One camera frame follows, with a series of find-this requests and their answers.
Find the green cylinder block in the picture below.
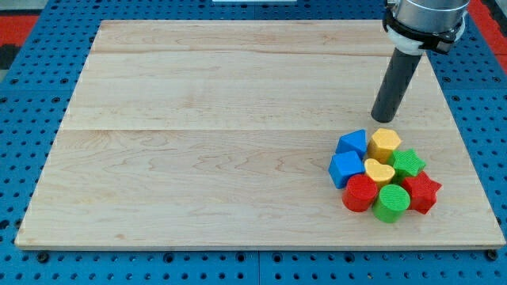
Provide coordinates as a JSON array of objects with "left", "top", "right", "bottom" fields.
[{"left": 372, "top": 184, "right": 411, "bottom": 223}]

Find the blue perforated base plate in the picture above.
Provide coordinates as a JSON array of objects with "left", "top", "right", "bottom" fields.
[{"left": 1, "top": 0, "right": 506, "bottom": 284}]

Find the red star block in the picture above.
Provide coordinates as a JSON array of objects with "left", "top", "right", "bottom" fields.
[{"left": 401, "top": 171, "right": 442, "bottom": 215}]

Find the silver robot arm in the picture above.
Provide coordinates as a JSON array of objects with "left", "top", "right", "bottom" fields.
[{"left": 383, "top": 0, "right": 470, "bottom": 56}]

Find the blue cube block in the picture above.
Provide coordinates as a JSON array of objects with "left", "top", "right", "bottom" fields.
[{"left": 328, "top": 151, "right": 365, "bottom": 188}]

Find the red cylinder block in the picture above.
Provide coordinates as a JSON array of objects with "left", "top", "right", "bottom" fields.
[{"left": 342, "top": 174, "right": 379, "bottom": 212}]

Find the yellow hexagon block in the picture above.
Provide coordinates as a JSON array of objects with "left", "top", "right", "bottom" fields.
[{"left": 367, "top": 128, "right": 402, "bottom": 164}]

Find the yellow heart block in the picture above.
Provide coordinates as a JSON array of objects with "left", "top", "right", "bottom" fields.
[{"left": 364, "top": 158, "right": 395, "bottom": 189}]

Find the green star block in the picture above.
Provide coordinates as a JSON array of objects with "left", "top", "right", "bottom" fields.
[{"left": 387, "top": 149, "right": 426, "bottom": 184}]

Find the light wooden board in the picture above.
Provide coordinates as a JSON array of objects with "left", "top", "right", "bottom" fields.
[{"left": 15, "top": 20, "right": 505, "bottom": 251}]

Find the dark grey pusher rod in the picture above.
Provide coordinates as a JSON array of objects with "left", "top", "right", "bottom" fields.
[{"left": 371, "top": 48, "right": 421, "bottom": 123}]

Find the blue triangle block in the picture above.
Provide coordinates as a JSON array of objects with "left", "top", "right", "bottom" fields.
[{"left": 335, "top": 129, "right": 367, "bottom": 159}]

